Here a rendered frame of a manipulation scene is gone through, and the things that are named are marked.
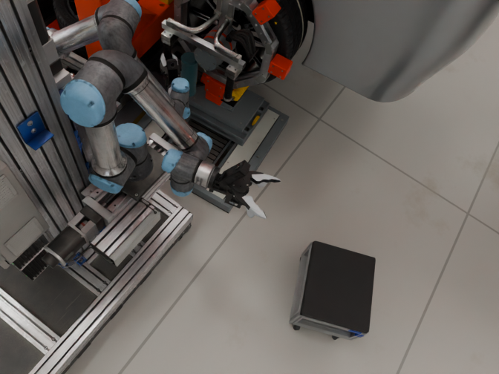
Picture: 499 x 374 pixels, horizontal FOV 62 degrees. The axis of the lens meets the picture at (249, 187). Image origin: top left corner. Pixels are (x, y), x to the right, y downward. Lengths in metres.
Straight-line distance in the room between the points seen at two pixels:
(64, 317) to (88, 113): 1.27
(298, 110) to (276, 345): 1.62
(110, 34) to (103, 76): 0.39
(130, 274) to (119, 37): 1.16
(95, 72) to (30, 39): 0.17
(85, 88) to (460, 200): 2.63
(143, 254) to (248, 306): 0.65
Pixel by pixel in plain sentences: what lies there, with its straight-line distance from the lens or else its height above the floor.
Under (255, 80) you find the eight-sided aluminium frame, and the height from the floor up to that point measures 0.72.
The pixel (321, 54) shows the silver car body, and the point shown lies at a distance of 2.23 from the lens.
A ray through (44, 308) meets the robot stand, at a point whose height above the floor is 0.21.
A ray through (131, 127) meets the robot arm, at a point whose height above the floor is 1.04.
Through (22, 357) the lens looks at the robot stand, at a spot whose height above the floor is 0.21.
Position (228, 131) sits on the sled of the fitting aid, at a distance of 2.67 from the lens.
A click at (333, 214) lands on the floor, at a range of 2.73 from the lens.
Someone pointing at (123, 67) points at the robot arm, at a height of 1.44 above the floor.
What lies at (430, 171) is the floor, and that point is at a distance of 3.22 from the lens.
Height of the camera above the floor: 2.33
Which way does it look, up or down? 61 degrees down
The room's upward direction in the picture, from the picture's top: 19 degrees clockwise
